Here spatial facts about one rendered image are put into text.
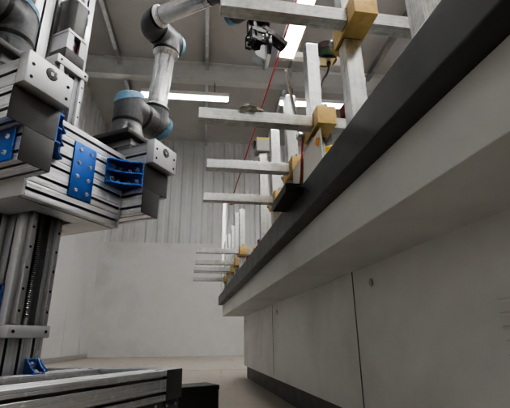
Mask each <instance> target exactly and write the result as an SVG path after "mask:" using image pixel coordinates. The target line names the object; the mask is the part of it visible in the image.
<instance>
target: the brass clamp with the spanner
mask: <svg viewBox="0 0 510 408"><path fill-rule="evenodd" d="M311 116H312V119H313V127H312V129H311V131H310V132H308V131H304V133H305V139H304V144H305V145H306V146H307V147H308V143H309V141H310V139H311V138H312V137H315V135H316V134H317V131H318V130H319V129H320V128H321V137H322V138H325V140H326V139H327V138H328V137H329V135H330V133H331V132H332V130H333V129H334V127H335V126H336V125H337V116H336V108H335V107H331V106H321V105H317V106H316V107H315V109H314V111H313V113H312V115H311Z"/></svg>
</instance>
